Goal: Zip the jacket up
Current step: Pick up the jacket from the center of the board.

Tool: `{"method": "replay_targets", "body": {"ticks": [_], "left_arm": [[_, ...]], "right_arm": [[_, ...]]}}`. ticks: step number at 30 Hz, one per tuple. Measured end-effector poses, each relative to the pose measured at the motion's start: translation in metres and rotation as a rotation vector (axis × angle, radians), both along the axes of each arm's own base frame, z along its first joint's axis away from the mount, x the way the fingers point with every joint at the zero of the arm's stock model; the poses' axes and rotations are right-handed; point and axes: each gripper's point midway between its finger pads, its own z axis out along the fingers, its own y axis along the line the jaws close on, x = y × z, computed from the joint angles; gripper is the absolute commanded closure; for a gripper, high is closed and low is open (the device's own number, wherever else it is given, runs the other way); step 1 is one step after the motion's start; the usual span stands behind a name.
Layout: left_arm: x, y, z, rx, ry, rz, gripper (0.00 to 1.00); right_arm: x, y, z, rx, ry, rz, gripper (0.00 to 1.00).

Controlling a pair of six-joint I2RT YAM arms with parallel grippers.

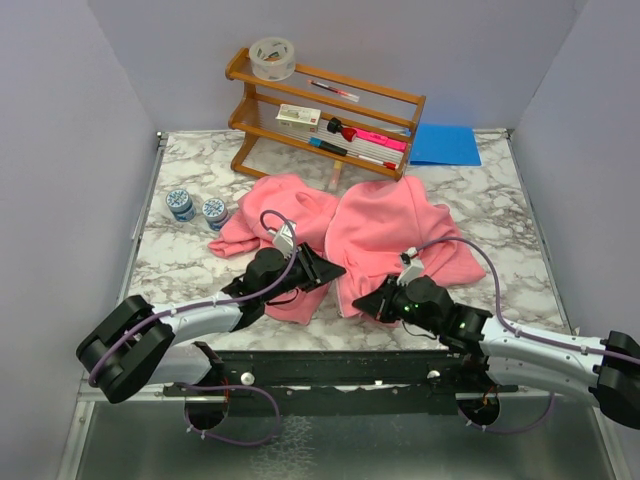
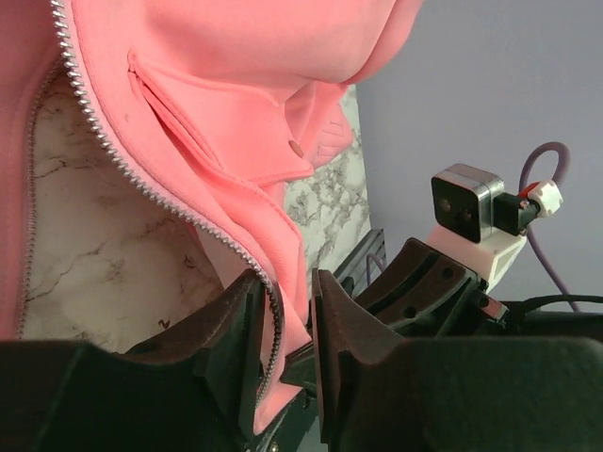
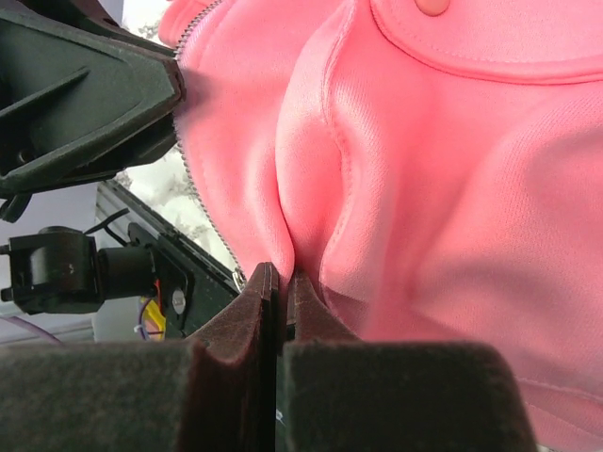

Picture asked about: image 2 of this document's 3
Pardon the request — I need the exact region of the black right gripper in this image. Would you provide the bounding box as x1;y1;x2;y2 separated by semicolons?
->
355;238;602;337

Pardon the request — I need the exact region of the pink zip jacket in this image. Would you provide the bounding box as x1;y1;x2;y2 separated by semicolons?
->
1;1;421;433

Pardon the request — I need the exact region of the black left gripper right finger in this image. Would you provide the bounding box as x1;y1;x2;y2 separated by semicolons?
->
312;270;602;451

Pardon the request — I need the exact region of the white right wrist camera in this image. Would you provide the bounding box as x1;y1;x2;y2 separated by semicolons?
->
427;164;563;291

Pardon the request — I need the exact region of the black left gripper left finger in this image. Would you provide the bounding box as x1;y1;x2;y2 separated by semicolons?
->
1;270;265;451

